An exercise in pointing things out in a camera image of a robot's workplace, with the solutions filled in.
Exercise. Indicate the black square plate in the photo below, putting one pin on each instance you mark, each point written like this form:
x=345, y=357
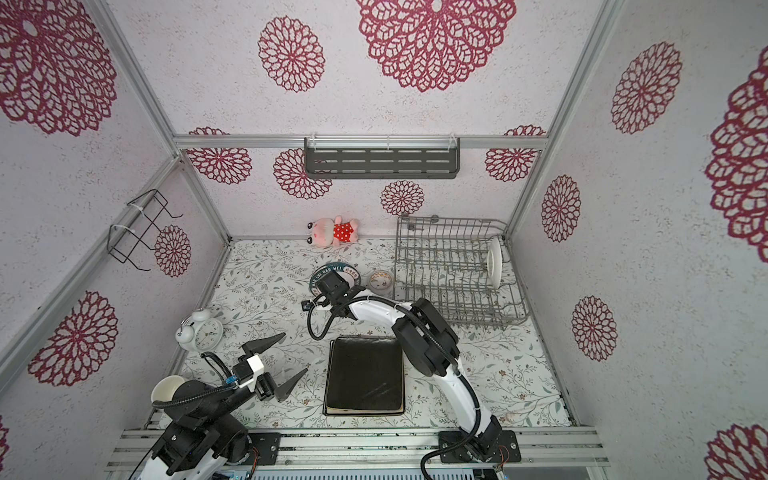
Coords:
x=334, y=411
x=365, y=372

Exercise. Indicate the tape roll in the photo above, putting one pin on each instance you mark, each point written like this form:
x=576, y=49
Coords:
x=381, y=282

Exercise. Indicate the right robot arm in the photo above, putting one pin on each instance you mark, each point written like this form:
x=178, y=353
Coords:
x=428, y=342

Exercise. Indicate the round white plate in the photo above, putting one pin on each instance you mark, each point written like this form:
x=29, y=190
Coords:
x=494, y=262
x=347, y=271

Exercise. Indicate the grey wire dish rack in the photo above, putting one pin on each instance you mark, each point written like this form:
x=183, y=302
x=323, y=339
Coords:
x=443, y=259

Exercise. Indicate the pink plush toy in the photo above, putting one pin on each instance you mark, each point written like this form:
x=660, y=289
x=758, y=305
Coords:
x=332, y=232

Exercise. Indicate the grey wall shelf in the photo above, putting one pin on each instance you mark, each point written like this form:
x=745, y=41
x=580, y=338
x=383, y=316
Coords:
x=387, y=159

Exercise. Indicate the white alarm clock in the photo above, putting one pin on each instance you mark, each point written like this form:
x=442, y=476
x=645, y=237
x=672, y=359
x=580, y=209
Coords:
x=200, y=332

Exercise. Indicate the black wire wall rack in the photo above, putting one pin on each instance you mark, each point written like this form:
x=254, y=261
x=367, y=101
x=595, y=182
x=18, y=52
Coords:
x=127, y=236

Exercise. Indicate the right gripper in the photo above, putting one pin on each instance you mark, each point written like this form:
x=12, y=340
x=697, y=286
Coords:
x=334, y=311

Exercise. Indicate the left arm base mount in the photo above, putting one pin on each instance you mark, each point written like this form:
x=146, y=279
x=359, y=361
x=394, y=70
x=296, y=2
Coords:
x=263, y=448

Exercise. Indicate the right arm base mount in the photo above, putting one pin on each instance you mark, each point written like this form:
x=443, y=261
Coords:
x=501, y=450

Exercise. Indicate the white cup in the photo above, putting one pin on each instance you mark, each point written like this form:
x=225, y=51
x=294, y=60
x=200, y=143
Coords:
x=165, y=389

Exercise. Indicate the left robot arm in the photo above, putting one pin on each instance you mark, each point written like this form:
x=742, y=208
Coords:
x=204, y=436

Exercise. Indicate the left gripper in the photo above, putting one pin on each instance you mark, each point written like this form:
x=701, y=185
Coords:
x=268, y=387

